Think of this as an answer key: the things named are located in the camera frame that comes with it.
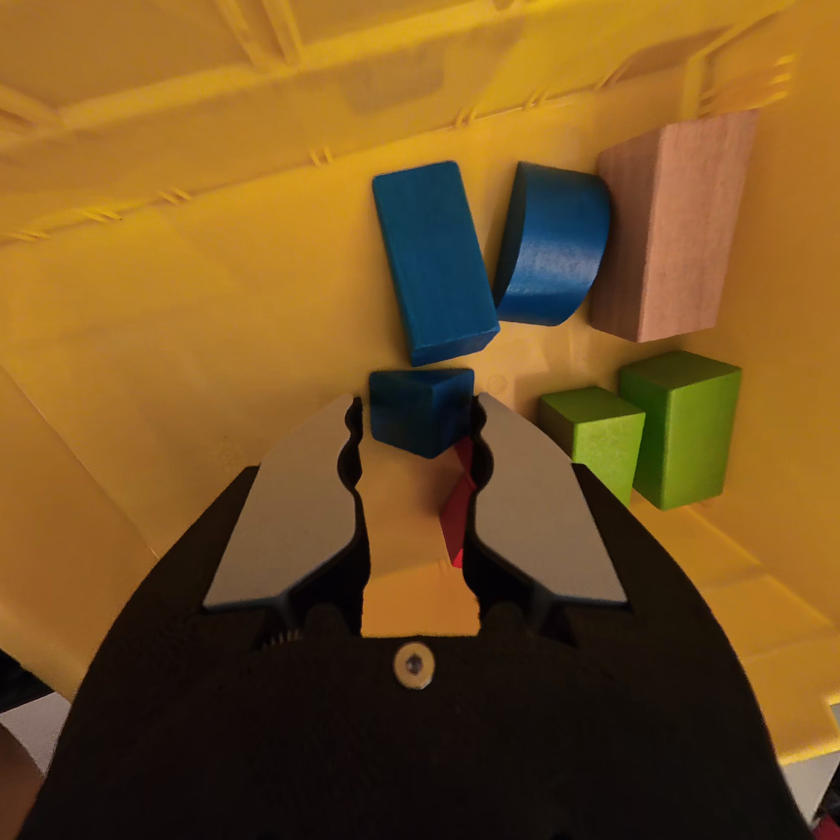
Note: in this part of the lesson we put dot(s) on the green wooden block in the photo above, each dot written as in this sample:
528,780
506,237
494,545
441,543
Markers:
686,433
597,439

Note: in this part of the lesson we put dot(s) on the black textured armrest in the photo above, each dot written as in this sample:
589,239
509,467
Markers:
19,676

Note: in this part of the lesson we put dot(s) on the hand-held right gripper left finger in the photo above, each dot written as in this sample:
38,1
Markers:
289,525

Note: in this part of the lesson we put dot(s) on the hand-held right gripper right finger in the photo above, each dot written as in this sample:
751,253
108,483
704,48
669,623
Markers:
544,525

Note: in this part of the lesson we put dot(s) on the yellow plastic bin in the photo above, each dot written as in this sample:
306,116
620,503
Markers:
197,295

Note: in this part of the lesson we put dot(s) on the blue half-cylinder block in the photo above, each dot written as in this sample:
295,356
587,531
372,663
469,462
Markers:
551,249

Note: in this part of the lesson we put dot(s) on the small blue wooden block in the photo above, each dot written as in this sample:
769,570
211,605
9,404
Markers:
433,262
413,413

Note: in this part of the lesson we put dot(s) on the natural wooden block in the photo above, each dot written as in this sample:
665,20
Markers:
676,229

